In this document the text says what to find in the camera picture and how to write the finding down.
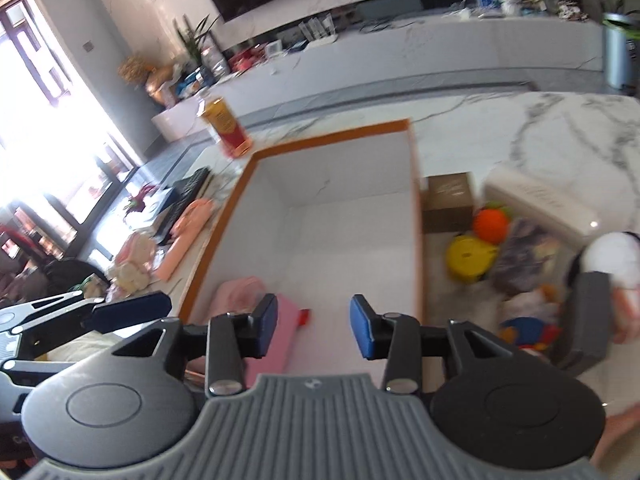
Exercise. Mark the dark printed pouch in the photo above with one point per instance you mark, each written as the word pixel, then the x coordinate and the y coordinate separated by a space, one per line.
pixel 530 255

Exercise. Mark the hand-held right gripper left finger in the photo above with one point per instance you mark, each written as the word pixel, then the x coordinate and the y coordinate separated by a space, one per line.
pixel 270 325

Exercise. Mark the beige plush toy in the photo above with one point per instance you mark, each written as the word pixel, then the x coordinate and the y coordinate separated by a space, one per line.
pixel 132 260

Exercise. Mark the green leafy plant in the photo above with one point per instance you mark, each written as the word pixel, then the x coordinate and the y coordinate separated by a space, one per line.
pixel 621 23

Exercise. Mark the amber drink bottle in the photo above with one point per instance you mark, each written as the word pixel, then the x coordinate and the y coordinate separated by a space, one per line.
pixel 227 127

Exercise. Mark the black keyboard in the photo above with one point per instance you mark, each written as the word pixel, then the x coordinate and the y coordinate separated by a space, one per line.
pixel 185 192

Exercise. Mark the brown round vase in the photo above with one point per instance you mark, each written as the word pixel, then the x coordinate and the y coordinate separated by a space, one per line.
pixel 160 87

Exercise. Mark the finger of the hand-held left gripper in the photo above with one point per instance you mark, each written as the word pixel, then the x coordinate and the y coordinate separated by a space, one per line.
pixel 20 375
pixel 135 311

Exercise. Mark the colourful plush toy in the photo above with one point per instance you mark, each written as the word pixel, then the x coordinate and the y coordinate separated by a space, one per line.
pixel 530 330

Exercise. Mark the dried flower bouquet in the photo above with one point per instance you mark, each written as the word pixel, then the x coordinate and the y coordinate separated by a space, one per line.
pixel 134 67

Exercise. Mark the pink folder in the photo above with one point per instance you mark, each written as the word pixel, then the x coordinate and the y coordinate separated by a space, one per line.
pixel 185 230

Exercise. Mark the grey stand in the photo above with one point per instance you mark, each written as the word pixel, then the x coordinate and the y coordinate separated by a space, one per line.
pixel 585 325

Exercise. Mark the white router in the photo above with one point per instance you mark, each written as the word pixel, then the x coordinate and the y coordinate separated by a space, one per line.
pixel 320 37

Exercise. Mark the white round plush toy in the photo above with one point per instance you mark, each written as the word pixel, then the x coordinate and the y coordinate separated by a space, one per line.
pixel 615 260

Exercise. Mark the grey trash can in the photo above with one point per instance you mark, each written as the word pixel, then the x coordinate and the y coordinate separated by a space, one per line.
pixel 620 55

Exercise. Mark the yellow round container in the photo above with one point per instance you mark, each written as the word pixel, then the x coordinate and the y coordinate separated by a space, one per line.
pixel 467 257

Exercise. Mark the green potted plant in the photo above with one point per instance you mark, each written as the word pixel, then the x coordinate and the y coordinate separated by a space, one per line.
pixel 192 45

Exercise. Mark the orange-rimmed white storage box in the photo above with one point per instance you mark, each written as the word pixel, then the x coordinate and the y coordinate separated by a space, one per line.
pixel 350 220

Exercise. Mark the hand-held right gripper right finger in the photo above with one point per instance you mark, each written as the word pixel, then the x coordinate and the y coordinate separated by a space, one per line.
pixel 360 327

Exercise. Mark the white marble TV cabinet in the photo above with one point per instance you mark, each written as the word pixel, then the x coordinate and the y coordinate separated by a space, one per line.
pixel 400 55

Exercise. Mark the white rectangular box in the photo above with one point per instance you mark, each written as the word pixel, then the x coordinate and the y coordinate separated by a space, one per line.
pixel 540 205

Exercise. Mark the small brown box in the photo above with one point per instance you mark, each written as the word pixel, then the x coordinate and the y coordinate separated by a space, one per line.
pixel 447 200

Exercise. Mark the orange crochet ball toy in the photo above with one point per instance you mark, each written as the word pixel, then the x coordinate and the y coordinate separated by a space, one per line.
pixel 492 225

